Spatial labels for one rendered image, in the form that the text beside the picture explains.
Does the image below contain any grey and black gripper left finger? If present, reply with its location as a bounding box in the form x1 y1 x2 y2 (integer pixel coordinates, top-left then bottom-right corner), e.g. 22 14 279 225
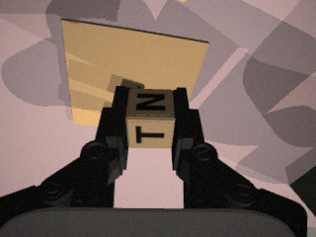
0 86 129 228

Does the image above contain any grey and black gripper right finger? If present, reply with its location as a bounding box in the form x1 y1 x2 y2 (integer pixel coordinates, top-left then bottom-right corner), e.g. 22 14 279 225
171 87 307 237

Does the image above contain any tan flat mat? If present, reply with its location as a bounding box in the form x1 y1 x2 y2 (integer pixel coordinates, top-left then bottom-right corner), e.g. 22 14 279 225
61 19 209 126

